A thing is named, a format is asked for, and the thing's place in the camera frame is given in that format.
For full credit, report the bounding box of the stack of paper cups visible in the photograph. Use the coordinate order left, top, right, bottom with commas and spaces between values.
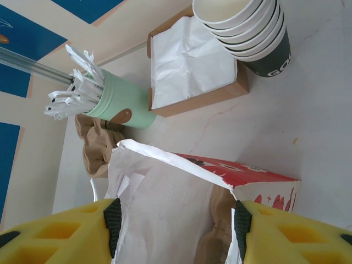
191, 0, 292, 79

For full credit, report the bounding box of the brown cardboard napkin box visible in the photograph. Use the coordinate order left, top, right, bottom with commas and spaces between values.
147, 4, 250, 118

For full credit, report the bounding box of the mint green straw holder cup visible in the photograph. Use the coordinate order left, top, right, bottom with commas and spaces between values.
81, 68, 158, 130

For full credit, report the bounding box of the brown pulp cup carrier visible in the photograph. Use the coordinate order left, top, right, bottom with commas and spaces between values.
194, 186, 238, 264

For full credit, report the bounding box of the white wrapped straw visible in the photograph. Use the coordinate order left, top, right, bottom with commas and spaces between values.
82, 49, 104, 83
65, 44, 105, 83
48, 90, 102, 104
43, 103, 97, 120

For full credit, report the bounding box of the stack of white napkins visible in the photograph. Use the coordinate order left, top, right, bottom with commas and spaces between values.
150, 15, 238, 109

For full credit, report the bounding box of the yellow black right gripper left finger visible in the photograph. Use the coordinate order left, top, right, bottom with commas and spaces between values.
0, 198, 122, 264

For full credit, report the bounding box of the stack of pulp cup carriers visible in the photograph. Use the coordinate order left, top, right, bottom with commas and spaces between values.
74, 113, 126, 180

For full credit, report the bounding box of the aluminium frame post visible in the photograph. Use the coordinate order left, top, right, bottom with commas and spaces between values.
0, 45, 75, 84

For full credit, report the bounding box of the red white paper bag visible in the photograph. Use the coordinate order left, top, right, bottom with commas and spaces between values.
90, 139, 301, 264

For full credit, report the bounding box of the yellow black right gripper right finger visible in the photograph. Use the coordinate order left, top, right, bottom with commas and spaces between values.
230, 200, 352, 264

